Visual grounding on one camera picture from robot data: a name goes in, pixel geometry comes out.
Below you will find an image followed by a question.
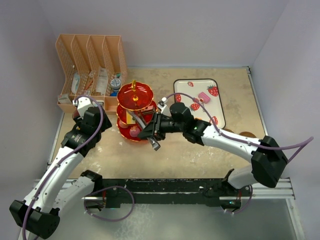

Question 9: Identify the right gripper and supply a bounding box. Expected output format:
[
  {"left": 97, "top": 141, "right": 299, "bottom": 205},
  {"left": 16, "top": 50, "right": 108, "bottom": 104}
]
[{"left": 138, "top": 111, "right": 185, "bottom": 141}]

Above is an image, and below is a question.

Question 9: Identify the white strawberry enamel tray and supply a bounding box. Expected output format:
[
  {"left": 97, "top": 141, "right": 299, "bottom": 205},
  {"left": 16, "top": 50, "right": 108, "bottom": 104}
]
[{"left": 173, "top": 78, "right": 226, "bottom": 129}]

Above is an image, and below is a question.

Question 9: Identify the brown round coaster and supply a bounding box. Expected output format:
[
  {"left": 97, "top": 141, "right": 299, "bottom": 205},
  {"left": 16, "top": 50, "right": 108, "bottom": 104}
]
[
  {"left": 223, "top": 128, "right": 234, "bottom": 133},
  {"left": 240, "top": 131, "right": 256, "bottom": 138}
]

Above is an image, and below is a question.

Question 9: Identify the small carton box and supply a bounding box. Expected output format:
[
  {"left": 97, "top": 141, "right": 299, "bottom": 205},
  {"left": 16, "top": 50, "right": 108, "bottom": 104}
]
[{"left": 58, "top": 93, "right": 72, "bottom": 105}]

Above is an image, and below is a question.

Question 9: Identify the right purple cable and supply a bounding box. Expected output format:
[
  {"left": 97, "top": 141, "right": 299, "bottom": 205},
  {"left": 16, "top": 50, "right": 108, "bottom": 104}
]
[{"left": 163, "top": 92, "right": 314, "bottom": 163}]

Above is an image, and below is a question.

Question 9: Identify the pink striped cake slice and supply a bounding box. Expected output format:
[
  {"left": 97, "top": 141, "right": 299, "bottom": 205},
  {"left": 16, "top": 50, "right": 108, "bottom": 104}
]
[{"left": 198, "top": 92, "right": 211, "bottom": 104}]

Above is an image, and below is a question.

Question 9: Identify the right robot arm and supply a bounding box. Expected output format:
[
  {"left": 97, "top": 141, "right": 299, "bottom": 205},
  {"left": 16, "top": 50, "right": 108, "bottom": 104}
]
[{"left": 138, "top": 102, "right": 288, "bottom": 196}]

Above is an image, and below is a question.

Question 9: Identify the right brown round coaster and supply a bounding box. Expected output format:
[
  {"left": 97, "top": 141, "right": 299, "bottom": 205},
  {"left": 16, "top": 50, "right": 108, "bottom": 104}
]
[{"left": 240, "top": 131, "right": 256, "bottom": 138}]

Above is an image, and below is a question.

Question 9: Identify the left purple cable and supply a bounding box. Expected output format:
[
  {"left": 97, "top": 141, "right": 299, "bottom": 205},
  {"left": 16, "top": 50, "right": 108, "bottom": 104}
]
[{"left": 21, "top": 94, "right": 104, "bottom": 240}]

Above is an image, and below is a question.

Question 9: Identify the peach desk file organizer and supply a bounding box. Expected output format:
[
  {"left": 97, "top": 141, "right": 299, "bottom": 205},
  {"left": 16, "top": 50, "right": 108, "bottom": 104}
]
[{"left": 55, "top": 34, "right": 128, "bottom": 114}]

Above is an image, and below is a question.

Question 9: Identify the chocolate cake slice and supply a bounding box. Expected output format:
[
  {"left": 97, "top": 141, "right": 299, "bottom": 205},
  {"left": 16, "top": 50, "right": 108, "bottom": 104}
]
[{"left": 141, "top": 105, "right": 156, "bottom": 116}]

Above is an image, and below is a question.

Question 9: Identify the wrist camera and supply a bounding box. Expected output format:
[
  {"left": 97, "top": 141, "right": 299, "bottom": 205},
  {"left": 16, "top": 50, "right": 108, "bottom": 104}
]
[
  {"left": 157, "top": 97, "right": 170, "bottom": 116},
  {"left": 72, "top": 96, "right": 93, "bottom": 119}
]

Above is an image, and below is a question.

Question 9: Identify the white blue tube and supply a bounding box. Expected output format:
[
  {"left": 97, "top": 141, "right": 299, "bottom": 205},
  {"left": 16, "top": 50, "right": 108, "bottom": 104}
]
[{"left": 71, "top": 72, "right": 80, "bottom": 95}]

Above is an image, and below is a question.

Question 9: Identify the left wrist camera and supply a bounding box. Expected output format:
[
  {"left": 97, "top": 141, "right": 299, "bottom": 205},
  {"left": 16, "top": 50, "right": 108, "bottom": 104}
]
[{"left": 72, "top": 96, "right": 93, "bottom": 119}]

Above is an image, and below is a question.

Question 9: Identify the left brown round coaster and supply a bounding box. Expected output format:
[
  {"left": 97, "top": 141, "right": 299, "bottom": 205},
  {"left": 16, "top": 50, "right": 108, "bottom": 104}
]
[{"left": 223, "top": 128, "right": 234, "bottom": 133}]

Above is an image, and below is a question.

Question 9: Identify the pink peach pastry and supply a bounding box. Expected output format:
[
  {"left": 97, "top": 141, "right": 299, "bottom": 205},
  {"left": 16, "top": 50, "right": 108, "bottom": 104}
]
[{"left": 119, "top": 120, "right": 127, "bottom": 128}]

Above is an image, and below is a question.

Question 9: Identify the purple cable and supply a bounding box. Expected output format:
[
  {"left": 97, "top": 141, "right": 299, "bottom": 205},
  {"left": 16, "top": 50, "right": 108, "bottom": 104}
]
[
  {"left": 163, "top": 92, "right": 314, "bottom": 163},
  {"left": 21, "top": 94, "right": 104, "bottom": 240}
]

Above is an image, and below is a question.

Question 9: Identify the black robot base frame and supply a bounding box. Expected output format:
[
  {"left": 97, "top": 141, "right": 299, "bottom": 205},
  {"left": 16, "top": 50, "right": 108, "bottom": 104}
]
[{"left": 81, "top": 170, "right": 253, "bottom": 210}]

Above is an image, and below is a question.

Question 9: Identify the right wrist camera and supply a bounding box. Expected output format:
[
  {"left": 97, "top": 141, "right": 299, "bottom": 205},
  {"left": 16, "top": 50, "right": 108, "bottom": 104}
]
[{"left": 157, "top": 97, "right": 170, "bottom": 116}]

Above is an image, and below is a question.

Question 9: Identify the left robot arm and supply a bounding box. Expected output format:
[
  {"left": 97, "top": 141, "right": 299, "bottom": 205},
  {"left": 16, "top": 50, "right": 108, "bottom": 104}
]
[{"left": 9, "top": 104, "right": 112, "bottom": 240}]

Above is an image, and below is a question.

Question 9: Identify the red three-tier cake stand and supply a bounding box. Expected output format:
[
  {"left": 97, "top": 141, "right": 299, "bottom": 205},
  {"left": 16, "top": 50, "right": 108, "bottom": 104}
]
[{"left": 116, "top": 80, "right": 157, "bottom": 142}]

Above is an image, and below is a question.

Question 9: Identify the yellow cake slice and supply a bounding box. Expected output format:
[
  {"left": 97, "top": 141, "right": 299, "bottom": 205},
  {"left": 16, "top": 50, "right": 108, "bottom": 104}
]
[{"left": 126, "top": 112, "right": 136, "bottom": 125}]

